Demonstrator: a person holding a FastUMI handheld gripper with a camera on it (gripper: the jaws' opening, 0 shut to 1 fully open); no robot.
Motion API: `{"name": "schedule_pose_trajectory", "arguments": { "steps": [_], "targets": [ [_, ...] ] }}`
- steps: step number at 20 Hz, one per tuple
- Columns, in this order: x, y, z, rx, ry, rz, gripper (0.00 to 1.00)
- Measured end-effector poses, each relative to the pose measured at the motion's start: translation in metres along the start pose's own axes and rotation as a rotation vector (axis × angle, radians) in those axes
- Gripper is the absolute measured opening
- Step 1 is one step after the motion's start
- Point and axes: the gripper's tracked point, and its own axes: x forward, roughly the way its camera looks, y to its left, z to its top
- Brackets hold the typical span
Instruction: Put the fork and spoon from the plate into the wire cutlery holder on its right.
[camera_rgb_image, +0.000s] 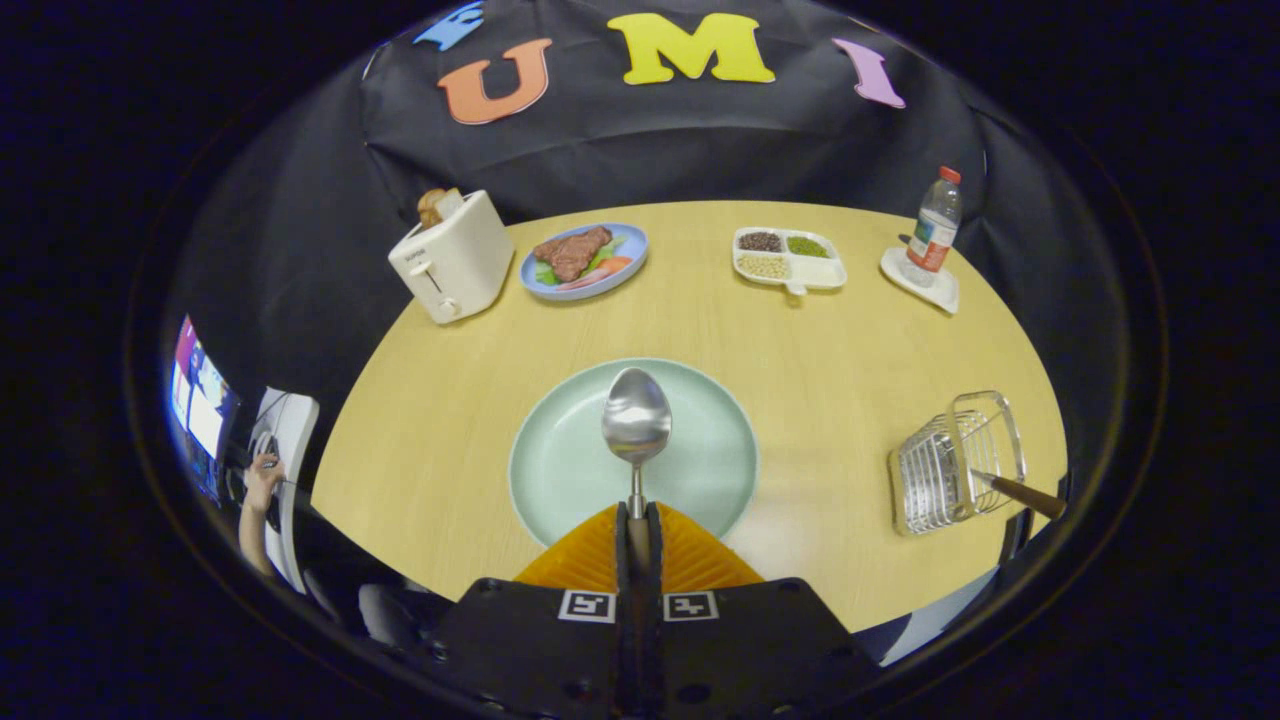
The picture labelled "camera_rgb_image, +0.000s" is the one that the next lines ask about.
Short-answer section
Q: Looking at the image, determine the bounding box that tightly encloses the white square coaster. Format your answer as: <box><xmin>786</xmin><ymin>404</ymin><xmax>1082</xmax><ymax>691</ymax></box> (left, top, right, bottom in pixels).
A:
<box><xmin>880</xmin><ymin>246</ymin><xmax>961</xmax><ymax>316</ymax></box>

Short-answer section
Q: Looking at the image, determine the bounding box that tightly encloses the blue plate with food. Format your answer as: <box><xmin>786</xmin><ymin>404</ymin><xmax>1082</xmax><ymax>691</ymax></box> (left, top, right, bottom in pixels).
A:
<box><xmin>519</xmin><ymin>222</ymin><xmax>650</xmax><ymax>302</ymax></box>

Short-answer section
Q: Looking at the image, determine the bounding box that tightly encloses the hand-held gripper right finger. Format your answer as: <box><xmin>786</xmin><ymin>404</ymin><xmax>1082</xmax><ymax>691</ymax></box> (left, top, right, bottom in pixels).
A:
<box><xmin>638</xmin><ymin>502</ymin><xmax>886</xmax><ymax>720</ymax></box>

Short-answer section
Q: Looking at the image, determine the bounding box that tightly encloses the black table clamp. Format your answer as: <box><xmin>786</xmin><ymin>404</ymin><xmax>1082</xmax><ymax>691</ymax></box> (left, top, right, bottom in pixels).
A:
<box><xmin>1000</xmin><ymin>508</ymin><xmax>1034</xmax><ymax>566</ymax></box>

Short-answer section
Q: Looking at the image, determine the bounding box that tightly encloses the metal spoon with wooden handle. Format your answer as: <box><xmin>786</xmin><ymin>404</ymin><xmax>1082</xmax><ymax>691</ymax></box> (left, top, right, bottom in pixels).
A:
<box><xmin>601</xmin><ymin>367</ymin><xmax>673</xmax><ymax>571</ymax></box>

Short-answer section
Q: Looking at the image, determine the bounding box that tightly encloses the metal wire basket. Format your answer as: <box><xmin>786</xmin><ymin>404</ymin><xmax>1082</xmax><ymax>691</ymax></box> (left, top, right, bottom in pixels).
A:
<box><xmin>888</xmin><ymin>390</ymin><xmax>1028</xmax><ymax>537</ymax></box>

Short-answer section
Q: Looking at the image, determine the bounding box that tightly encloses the metal fork with wooden handle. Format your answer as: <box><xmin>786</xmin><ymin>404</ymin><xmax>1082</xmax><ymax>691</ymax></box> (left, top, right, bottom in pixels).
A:
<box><xmin>968</xmin><ymin>466</ymin><xmax>1068</xmax><ymax>521</ymax></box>

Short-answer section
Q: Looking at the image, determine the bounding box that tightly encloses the computer monitor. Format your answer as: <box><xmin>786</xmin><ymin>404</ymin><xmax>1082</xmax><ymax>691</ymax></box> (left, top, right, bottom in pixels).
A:
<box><xmin>168</xmin><ymin>315</ymin><xmax>241</xmax><ymax>501</ymax></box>

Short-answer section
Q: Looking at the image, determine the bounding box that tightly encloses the pale green plate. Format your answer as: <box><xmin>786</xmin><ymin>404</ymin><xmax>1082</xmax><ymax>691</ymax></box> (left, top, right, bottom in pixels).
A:
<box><xmin>508</xmin><ymin>358</ymin><xmax>760</xmax><ymax>548</ymax></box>

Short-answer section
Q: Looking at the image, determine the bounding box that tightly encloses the toasted bread slice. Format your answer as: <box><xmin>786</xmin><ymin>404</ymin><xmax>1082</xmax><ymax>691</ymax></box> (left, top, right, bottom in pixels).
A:
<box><xmin>417</xmin><ymin>187</ymin><xmax>466</xmax><ymax>229</ymax></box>

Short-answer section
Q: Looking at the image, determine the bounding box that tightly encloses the cream white toaster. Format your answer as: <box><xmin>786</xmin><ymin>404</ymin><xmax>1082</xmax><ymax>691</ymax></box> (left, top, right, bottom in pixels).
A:
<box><xmin>388</xmin><ymin>189</ymin><xmax>515</xmax><ymax>325</ymax></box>

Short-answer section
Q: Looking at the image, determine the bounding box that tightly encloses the white side desk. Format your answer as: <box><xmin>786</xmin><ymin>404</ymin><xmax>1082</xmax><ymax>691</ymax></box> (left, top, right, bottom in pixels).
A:
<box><xmin>245</xmin><ymin>388</ymin><xmax>321</xmax><ymax>596</ymax></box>

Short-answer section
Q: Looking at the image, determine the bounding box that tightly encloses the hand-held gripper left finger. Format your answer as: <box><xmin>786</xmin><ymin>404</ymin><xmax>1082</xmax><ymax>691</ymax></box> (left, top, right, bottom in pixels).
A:
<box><xmin>425</xmin><ymin>502</ymin><xmax>641</xmax><ymax>720</ymax></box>

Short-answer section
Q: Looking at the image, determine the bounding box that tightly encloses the clear bottle with red cap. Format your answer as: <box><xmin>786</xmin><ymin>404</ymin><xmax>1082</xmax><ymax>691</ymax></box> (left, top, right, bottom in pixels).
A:
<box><xmin>905</xmin><ymin>166</ymin><xmax>964</xmax><ymax>289</ymax></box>

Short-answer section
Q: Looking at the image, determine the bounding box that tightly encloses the white divided tray with beans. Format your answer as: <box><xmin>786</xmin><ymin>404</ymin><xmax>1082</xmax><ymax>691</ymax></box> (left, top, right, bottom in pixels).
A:
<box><xmin>732</xmin><ymin>227</ymin><xmax>849</xmax><ymax>297</ymax></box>

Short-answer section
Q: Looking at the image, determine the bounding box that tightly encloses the black backdrop cloth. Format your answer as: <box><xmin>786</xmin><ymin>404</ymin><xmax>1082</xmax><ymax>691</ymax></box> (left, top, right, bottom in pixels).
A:
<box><xmin>165</xmin><ymin>0</ymin><xmax>1136</xmax><ymax>641</ymax></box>

